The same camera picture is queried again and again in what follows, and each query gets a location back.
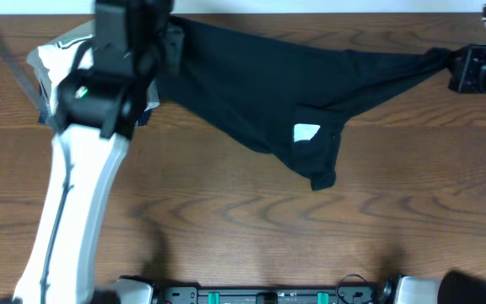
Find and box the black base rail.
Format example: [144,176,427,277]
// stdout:
[116,274,396,304]

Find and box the white folded shirt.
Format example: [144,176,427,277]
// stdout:
[37,35,93,116]

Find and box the olive grey folded garment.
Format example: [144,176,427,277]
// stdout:
[26,20,160,128]

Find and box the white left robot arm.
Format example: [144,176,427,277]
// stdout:
[11,0,183,304]

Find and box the black t-shirt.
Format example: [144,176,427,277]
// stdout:
[155,17,452,191]

